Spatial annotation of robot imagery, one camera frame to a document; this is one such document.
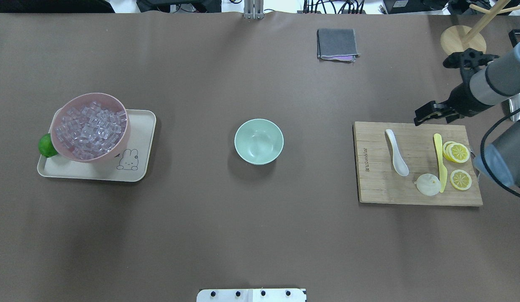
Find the wooden mug tree stand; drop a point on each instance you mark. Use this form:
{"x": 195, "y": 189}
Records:
{"x": 459, "y": 38}

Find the grey folded cloth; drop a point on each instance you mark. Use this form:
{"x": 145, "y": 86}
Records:
{"x": 337, "y": 45}

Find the pink bowl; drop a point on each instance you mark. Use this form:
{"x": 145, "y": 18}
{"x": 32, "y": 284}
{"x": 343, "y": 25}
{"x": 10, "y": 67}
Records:
{"x": 108, "y": 101}

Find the white ceramic spoon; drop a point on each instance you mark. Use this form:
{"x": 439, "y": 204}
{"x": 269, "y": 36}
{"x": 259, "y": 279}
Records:
{"x": 398, "y": 163}

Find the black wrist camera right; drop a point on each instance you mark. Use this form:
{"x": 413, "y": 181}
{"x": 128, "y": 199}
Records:
{"x": 469, "y": 62}

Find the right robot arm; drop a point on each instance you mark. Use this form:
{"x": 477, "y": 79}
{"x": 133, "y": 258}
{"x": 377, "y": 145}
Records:
{"x": 488, "y": 80}

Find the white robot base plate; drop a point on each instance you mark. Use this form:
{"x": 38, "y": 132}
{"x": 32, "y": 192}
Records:
{"x": 252, "y": 295}

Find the green lime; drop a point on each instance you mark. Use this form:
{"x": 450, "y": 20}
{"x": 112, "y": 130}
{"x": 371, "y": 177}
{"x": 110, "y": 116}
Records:
{"x": 45, "y": 146}

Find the aluminium frame post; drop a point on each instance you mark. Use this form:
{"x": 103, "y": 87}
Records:
{"x": 253, "y": 9}

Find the white steamed bun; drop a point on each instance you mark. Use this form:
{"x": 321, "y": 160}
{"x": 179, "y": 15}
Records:
{"x": 428, "y": 184}

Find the cream rabbit tray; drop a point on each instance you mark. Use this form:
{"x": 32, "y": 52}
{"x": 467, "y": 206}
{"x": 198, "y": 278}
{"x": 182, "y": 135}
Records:
{"x": 128, "y": 164}

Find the pile of clear ice cubes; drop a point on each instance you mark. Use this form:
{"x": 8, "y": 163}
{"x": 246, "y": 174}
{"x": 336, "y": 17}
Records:
{"x": 91, "y": 130}

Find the metal ice scoop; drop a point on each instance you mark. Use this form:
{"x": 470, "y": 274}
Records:
{"x": 514, "y": 105}

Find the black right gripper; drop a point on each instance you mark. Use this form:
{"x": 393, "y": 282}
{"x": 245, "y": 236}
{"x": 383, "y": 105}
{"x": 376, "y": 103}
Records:
{"x": 464, "y": 100}

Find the bamboo cutting board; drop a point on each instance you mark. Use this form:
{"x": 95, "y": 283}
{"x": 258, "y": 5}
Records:
{"x": 380, "y": 184}

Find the mint green bowl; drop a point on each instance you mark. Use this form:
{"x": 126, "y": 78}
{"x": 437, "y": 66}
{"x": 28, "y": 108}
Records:
{"x": 259, "y": 141}

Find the yellow plastic knife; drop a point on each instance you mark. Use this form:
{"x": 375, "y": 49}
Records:
{"x": 443, "y": 172}

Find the stacked lemon slices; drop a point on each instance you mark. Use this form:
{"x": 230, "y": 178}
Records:
{"x": 455, "y": 152}

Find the black glass rack tray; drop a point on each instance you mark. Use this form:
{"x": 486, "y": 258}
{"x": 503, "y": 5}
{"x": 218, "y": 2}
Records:
{"x": 514, "y": 37}

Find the single lemon slice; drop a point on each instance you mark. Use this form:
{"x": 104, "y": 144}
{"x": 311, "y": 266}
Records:
{"x": 460, "y": 180}

